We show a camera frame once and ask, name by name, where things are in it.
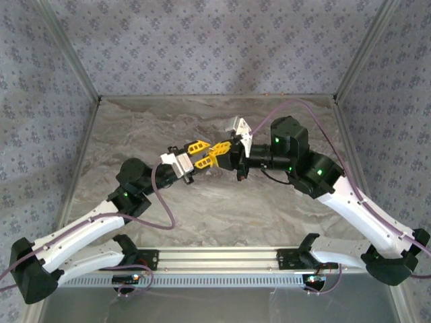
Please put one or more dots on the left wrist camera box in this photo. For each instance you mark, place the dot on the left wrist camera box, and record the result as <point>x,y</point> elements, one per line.
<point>183,163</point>

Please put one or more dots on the aluminium right side rail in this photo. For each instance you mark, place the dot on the aluminium right side rail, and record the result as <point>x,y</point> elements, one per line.
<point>348,134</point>

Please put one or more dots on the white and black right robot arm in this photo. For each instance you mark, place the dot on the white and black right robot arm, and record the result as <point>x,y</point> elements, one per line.
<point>363,215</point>

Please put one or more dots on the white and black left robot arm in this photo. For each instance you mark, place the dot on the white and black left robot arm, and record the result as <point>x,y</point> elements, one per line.
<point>84,225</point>

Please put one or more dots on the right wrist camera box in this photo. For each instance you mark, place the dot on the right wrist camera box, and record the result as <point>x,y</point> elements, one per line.
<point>243,133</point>

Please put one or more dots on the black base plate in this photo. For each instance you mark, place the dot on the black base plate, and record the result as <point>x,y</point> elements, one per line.
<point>286,259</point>
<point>149,260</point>

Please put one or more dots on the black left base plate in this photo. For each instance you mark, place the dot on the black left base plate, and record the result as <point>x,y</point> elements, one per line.
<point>149,260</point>

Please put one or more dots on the aluminium right corner post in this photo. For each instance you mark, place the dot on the aluminium right corner post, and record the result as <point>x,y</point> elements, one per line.
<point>347,77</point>

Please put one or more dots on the aluminium corner post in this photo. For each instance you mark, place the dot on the aluminium corner post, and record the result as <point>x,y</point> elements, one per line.
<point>87,77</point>
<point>347,77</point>

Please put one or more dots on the aluminium left side rail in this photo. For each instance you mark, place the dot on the aluminium left side rail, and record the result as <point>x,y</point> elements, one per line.
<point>87,134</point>

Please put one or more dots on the small circuit board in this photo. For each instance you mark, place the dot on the small circuit board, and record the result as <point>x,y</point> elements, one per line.
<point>126,278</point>
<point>314,279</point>

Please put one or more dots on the grey metal panel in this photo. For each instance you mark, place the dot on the grey metal panel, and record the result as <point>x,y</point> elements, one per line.
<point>215,306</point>

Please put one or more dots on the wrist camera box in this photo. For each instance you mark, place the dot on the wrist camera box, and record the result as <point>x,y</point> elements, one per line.
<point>183,163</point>
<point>243,133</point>

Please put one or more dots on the aluminium left corner post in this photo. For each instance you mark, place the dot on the aluminium left corner post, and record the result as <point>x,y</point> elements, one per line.
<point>87,77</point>

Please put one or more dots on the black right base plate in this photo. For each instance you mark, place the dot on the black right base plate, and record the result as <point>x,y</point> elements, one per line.
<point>286,259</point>

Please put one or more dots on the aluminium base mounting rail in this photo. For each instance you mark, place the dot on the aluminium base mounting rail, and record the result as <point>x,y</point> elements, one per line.
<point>215,259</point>

